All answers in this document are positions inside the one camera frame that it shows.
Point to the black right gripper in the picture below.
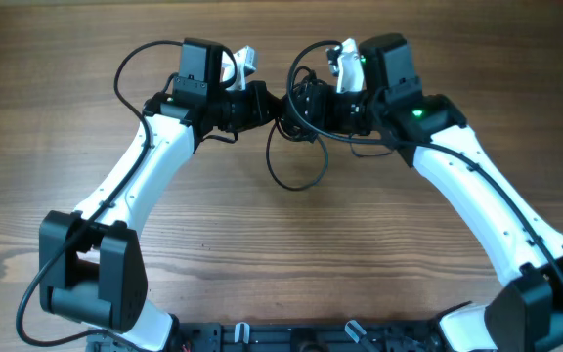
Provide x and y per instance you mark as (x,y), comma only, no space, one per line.
(322,112)

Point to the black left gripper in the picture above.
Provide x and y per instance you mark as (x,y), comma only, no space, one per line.
(258,94)

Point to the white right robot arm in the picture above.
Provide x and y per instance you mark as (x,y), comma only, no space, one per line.
(378,100)

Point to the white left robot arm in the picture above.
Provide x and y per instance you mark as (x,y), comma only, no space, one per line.
(91,267)

